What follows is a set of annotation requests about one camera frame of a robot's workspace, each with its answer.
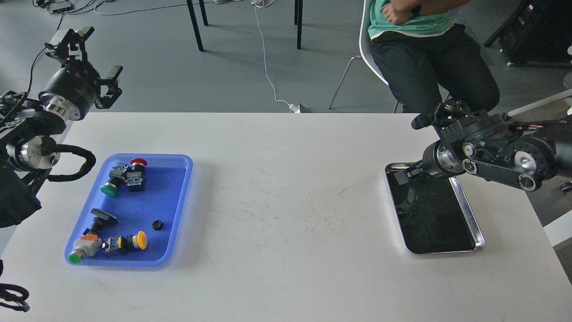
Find black table legs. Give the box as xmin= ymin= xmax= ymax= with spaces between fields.
xmin=185 ymin=0 xmax=304 ymax=52

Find white chair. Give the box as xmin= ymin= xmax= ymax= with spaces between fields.
xmin=328 ymin=0 xmax=452 ymax=113

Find green push button switch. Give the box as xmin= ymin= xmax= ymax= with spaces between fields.
xmin=100 ymin=163 xmax=130 ymax=197

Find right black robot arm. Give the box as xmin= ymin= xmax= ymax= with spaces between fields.
xmin=394 ymin=99 xmax=571 ymax=192

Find steel metal tray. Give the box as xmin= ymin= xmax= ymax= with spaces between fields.
xmin=385 ymin=163 xmax=486 ymax=255

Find yellow push button switch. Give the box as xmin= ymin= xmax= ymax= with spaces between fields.
xmin=100 ymin=231 xmax=147 ymax=256

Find red push button switch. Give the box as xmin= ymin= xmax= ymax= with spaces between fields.
xmin=125 ymin=157 xmax=147 ymax=192

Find black equipment case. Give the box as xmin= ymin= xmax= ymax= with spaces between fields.
xmin=484 ymin=0 xmax=572 ymax=68

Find blue plastic tray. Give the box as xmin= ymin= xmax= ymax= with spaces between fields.
xmin=64 ymin=153 xmax=193 ymax=268

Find power strip on floor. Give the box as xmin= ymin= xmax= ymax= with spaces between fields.
xmin=32 ymin=0 xmax=74 ymax=14

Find black selector switch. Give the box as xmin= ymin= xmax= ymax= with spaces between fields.
xmin=83 ymin=208 xmax=118 ymax=236

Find green grey push button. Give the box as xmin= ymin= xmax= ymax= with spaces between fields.
xmin=67 ymin=233 xmax=102 ymax=264

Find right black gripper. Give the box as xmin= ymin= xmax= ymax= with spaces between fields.
xmin=394 ymin=141 xmax=465 ymax=185

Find white floor cable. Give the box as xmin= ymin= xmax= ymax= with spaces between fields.
xmin=252 ymin=0 xmax=310 ymax=113

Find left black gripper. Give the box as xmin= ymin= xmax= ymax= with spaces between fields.
xmin=38 ymin=26 xmax=123 ymax=121

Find seated person green shirt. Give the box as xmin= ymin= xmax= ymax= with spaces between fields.
xmin=368 ymin=0 xmax=500 ymax=114

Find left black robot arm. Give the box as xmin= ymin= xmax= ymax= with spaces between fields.
xmin=0 ymin=26 xmax=122 ymax=228

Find black floor cable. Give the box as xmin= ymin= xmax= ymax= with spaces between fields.
xmin=25 ymin=13 xmax=67 ymax=94

